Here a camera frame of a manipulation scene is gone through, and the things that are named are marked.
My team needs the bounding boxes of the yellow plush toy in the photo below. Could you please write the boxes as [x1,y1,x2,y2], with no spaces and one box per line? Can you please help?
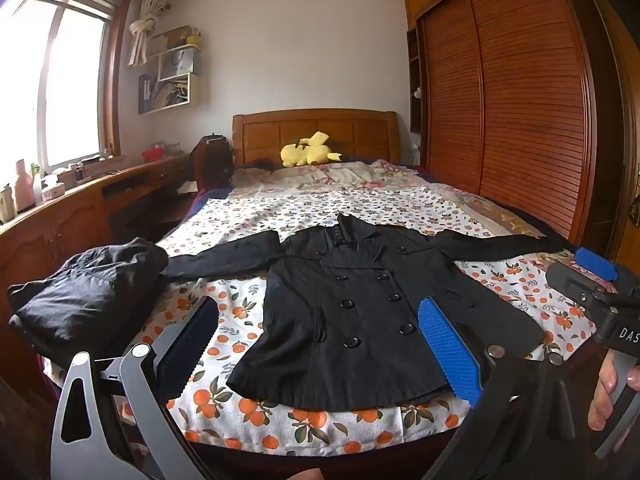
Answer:
[280,131,344,167]

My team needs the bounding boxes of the knotted cream curtain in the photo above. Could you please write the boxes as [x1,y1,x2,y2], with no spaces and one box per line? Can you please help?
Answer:
[127,0,168,67]

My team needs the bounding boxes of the person's right hand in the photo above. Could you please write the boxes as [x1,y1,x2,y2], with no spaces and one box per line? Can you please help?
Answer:
[587,354,640,431]

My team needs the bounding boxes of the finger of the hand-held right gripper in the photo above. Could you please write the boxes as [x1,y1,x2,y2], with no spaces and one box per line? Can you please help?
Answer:
[545,262,609,307]
[574,246,621,284]

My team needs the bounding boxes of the wood-framed window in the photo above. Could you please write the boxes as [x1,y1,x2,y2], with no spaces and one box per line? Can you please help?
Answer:
[0,0,133,171]

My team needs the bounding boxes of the wooden door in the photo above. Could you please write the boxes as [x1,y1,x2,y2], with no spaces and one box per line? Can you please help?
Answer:
[585,0,640,281]

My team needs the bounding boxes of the cream bottle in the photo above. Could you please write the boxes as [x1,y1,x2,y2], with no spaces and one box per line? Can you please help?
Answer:
[0,184,15,225]

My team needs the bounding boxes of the wooden bed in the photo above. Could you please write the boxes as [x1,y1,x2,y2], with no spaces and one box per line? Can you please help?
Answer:
[40,108,606,480]

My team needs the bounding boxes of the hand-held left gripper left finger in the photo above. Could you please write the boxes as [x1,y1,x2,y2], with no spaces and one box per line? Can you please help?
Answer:
[50,298,221,480]

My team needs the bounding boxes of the pile of folded black clothes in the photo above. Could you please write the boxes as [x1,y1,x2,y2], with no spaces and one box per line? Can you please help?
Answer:
[7,237,171,368]

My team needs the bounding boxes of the pink bottle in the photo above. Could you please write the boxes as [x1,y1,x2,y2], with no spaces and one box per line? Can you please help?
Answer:
[13,159,36,213]

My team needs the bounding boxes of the orange fruit print bedsheet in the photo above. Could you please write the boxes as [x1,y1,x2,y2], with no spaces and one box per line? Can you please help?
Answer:
[40,180,601,461]

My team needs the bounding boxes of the black double-breasted coat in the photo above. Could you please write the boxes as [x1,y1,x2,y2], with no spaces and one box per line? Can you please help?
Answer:
[160,212,581,411]

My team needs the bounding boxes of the white paper bag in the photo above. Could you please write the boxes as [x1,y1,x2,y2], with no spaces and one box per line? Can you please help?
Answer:
[159,50,196,81]

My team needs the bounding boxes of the floral quilt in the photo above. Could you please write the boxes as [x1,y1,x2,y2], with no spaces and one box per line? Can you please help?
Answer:
[232,159,436,197]

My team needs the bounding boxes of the dark backpack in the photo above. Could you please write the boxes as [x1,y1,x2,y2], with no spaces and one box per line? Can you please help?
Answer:
[190,132,235,192]

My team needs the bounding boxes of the white wall shelf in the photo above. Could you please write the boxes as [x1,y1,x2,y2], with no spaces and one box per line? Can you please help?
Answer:
[137,25,203,115]

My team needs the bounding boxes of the wooden desk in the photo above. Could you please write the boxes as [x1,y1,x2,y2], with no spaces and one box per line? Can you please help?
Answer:
[0,152,201,311]

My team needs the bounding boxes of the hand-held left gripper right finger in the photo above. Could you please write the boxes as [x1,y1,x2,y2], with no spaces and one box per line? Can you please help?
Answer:
[417,296,608,480]

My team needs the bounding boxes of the wooden slatted wardrobe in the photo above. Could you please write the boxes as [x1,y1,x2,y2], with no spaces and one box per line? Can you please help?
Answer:
[402,0,621,261]

